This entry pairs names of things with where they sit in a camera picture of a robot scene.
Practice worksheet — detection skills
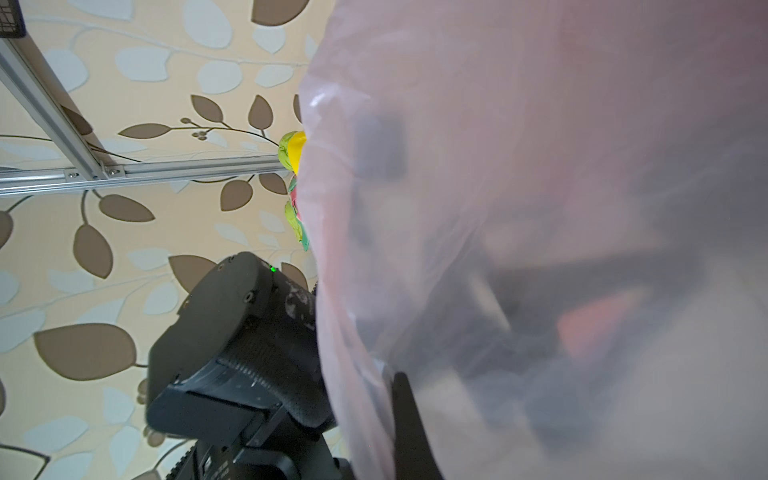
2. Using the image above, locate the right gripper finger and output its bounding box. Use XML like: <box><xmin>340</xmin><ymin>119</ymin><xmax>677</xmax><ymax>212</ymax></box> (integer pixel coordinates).
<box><xmin>391</xmin><ymin>372</ymin><xmax>444</xmax><ymax>480</ymax></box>

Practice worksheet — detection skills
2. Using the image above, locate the pink plastic bag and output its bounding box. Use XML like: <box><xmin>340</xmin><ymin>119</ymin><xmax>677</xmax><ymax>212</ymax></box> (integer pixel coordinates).
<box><xmin>298</xmin><ymin>1</ymin><xmax>767</xmax><ymax>479</ymax></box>

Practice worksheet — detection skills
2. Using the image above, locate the yellow lemon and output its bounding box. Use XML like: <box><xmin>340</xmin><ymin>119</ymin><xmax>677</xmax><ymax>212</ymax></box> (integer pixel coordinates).
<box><xmin>286</xmin><ymin>131</ymin><xmax>306</xmax><ymax>174</ymax></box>

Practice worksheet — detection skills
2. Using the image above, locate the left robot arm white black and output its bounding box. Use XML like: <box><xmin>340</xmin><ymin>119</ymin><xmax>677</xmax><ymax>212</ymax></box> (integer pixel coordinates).
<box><xmin>145</xmin><ymin>252</ymin><xmax>353</xmax><ymax>479</ymax></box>

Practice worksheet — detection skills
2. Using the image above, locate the green fruit left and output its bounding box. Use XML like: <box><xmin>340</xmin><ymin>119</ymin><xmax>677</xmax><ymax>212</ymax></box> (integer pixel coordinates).
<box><xmin>284</xmin><ymin>201</ymin><xmax>310</xmax><ymax>252</ymax></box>

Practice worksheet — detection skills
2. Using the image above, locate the red dragon fruit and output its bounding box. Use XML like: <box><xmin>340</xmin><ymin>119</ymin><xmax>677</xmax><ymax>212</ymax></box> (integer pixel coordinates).
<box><xmin>288</xmin><ymin>175</ymin><xmax>298</xmax><ymax>207</ymax></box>

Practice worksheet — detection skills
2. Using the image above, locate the green wrinkled fruit back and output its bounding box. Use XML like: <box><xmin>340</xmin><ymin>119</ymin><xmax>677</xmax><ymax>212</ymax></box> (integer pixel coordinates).
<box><xmin>278</xmin><ymin>131</ymin><xmax>295</xmax><ymax>172</ymax></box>

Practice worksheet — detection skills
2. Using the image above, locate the aluminium frame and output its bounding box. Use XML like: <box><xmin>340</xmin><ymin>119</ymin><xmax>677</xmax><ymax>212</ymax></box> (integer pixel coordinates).
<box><xmin>1</xmin><ymin>37</ymin><xmax>281</xmax><ymax>196</ymax></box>

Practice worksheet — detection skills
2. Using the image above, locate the black wire basket centre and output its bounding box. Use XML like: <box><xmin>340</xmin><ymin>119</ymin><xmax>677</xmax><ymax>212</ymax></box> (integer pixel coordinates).
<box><xmin>0</xmin><ymin>0</ymin><xmax>27</xmax><ymax>39</ymax></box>

